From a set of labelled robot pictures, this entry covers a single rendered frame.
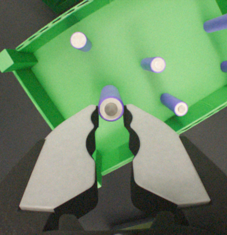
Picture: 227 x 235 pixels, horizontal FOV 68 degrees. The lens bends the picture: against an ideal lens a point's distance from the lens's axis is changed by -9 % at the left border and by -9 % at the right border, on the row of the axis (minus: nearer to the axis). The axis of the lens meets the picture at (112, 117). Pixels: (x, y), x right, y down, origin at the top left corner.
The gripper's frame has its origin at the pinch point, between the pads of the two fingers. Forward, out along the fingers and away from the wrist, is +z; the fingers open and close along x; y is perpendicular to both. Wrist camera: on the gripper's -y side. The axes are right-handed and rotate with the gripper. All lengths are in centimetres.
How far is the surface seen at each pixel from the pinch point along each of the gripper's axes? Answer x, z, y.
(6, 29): -33, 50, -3
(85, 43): -2.5, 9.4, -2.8
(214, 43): 16.1, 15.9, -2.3
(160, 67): 5.6, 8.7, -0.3
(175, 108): 7.8, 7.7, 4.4
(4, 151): -40, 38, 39
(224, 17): 14.1, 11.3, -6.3
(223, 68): 17.4, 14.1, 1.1
